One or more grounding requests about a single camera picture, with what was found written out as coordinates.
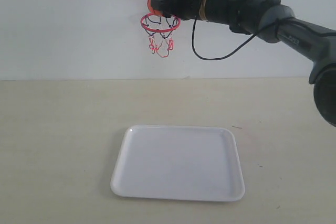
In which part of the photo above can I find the red mini basketball hoop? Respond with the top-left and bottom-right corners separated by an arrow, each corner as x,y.
140,13 -> 181,58

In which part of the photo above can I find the white plastic tray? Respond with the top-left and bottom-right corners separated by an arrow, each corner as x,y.
110,125 -> 245,202

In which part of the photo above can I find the small orange toy basketball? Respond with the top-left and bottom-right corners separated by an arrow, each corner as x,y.
147,0 -> 163,17

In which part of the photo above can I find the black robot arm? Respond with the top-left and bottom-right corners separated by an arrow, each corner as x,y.
148,0 -> 335,126

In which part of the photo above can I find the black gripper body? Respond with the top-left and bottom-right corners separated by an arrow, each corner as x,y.
167,0 -> 201,20

